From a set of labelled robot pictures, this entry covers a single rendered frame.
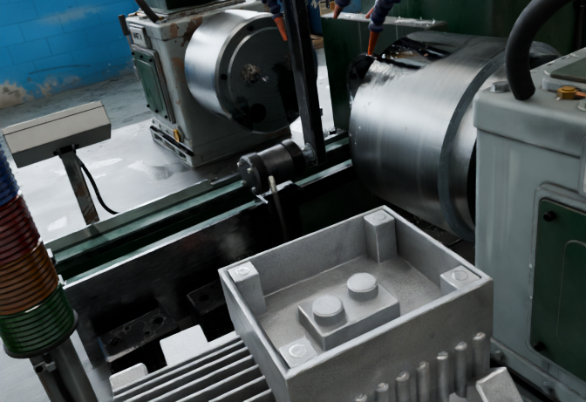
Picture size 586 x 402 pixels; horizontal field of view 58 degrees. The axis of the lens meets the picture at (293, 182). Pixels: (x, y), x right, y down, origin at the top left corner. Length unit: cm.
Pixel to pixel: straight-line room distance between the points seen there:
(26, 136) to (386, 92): 62
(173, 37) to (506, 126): 90
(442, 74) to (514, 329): 28
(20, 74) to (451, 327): 622
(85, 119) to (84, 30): 543
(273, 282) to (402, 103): 36
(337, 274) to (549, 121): 22
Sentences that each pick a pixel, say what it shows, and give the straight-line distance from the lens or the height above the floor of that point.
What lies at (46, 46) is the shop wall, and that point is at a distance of 639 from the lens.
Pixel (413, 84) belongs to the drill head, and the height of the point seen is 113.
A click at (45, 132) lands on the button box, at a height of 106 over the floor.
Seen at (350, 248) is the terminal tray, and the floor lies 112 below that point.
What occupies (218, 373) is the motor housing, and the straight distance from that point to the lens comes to 31.
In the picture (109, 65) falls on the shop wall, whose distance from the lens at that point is 650.
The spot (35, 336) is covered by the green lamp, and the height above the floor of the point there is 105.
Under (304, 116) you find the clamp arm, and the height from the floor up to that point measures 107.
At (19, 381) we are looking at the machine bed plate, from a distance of 89.
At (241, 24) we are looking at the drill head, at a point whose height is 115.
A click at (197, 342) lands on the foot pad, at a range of 39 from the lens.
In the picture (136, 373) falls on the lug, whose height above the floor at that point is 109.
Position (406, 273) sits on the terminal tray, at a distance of 35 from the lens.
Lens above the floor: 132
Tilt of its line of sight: 26 degrees down
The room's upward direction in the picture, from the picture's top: 10 degrees counter-clockwise
